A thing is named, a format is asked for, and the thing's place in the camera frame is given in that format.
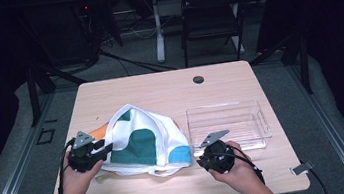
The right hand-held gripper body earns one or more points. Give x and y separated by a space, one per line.
220 158

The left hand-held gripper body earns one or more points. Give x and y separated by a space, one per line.
81 154

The clear plastic container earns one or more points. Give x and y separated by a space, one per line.
236 118

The white tote bag teal patches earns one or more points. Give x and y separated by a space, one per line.
161 135

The person's left hand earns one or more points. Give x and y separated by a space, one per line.
77 181

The person's right hand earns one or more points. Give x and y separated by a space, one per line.
242 175

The black metal stand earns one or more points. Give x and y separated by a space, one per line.
305 66
33 95

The round table grommet hole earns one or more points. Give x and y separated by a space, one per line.
198 80

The metal table clamp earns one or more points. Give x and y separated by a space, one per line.
301 168

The dark equipment cabinet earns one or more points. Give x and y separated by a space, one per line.
67 33

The white desk leg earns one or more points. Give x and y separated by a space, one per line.
159 38
239 41

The black folding chair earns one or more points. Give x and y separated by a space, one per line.
210 21

